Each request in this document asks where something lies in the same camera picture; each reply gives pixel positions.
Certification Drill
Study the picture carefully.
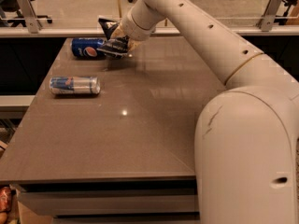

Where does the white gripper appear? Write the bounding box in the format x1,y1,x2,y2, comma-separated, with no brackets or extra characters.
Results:
110,9,156,52

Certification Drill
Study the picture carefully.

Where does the blue chip bag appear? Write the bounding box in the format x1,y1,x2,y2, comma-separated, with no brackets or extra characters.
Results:
98,18,129,59

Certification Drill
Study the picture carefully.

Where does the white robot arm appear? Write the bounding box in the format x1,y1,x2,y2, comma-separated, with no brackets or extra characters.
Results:
120,0,299,224

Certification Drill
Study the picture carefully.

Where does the blue pepsi can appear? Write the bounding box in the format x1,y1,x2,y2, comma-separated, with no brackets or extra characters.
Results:
70,37,104,59

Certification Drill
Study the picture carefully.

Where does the silver red bull can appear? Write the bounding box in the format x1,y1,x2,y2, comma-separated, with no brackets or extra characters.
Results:
50,77,101,94

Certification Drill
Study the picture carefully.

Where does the red snack bag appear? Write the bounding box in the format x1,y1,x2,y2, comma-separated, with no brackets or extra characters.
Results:
0,187,12,212

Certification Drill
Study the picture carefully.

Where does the black office chair left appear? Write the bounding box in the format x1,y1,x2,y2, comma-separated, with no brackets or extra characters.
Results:
0,0,54,29

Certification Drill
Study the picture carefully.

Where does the grey drawer cabinet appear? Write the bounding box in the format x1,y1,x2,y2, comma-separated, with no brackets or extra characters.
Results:
12,175,199,217

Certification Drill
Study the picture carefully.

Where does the left metal glass bracket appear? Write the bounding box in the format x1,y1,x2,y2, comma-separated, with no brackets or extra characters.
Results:
17,0,41,34

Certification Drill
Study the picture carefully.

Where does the metal glass bracket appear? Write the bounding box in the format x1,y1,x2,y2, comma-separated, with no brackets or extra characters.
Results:
257,0,282,32
17,0,41,34

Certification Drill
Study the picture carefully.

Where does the right metal glass bracket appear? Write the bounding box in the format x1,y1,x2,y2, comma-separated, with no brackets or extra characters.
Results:
257,0,282,32

